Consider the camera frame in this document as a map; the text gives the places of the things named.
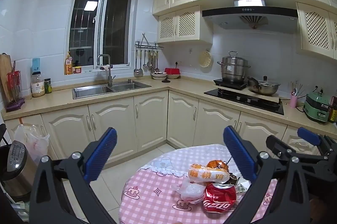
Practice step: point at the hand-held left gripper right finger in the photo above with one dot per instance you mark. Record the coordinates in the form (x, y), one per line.
(239, 155)

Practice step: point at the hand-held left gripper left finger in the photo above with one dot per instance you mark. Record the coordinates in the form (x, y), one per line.
(101, 153)

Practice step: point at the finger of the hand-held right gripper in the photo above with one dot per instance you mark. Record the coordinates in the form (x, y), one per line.
(276, 145)
(308, 134)

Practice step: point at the dark wrapper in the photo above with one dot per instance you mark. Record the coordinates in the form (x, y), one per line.
(233, 179)

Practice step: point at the green white small wrapper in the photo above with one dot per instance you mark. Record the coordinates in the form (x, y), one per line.
(241, 188)

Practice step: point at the white orange snack packet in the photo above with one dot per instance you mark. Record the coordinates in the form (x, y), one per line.
(202, 174)

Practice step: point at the crushed red soda can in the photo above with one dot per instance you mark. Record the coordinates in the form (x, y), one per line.
(218, 199)

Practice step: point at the white plastic bag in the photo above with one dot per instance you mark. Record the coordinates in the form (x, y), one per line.
(191, 191)

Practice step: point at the green electric cooker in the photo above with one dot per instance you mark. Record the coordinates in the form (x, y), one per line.
(316, 108)

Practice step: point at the cream lower cabinets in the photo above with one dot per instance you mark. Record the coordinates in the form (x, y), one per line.
(115, 124)

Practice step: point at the dark sauce bottle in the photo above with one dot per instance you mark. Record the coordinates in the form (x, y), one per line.
(333, 111)

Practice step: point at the pink cup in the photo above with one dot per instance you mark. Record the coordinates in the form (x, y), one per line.
(293, 102)

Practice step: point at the bundle of chopsticks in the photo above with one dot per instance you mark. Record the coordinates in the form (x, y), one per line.
(296, 88)

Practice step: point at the black gas stove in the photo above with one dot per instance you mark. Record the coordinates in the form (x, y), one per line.
(237, 99)

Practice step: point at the steel double sink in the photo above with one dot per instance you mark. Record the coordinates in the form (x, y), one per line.
(89, 91)

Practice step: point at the clear hanging plastic bag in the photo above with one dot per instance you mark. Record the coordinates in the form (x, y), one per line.
(33, 141)

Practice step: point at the black induction cooker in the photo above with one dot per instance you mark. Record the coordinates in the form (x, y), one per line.
(223, 82)

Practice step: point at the round table with pink checkered cloth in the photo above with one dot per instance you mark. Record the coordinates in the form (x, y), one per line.
(158, 203)

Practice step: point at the steel kitchen faucet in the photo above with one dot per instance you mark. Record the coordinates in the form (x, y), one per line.
(109, 76)

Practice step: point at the small green jar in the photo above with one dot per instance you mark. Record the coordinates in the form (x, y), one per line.
(48, 86)

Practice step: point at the steel electric cooker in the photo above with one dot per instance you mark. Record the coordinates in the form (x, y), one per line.
(15, 168)

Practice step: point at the steel steamer pot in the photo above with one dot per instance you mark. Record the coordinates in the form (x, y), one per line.
(233, 69)

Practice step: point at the row of hanging utensils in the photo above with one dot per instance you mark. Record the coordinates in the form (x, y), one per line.
(136, 71)

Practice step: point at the jar with beige contents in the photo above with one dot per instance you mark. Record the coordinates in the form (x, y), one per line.
(37, 86)

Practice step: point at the yellow dish soap bottle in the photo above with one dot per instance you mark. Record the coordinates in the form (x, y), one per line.
(68, 65)

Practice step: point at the stacked white bowls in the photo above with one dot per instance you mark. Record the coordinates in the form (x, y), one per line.
(158, 76)

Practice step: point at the red rack with purple base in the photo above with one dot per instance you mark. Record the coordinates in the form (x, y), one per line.
(15, 104)

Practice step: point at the cream round strainer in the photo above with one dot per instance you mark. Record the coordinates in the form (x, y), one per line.
(205, 59)

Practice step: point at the large lattice door cabinet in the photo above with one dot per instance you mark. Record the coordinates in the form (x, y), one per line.
(316, 29)

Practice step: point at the red bowl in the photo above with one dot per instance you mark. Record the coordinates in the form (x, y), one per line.
(172, 71)

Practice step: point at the steel tongs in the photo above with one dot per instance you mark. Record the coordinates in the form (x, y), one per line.
(144, 40)

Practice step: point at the wooden cutting board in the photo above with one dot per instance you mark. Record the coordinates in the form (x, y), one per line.
(4, 71)

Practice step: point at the sliding window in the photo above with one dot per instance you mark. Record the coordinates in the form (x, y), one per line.
(118, 24)

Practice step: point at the range hood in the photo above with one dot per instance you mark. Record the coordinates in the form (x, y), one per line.
(252, 13)

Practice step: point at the small lattice door cabinet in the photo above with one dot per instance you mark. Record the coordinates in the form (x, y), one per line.
(184, 24)

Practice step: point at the wall outlet with plug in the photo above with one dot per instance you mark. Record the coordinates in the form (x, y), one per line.
(177, 64)

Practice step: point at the black wall utensil rack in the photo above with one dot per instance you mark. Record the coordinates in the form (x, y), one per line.
(148, 48)

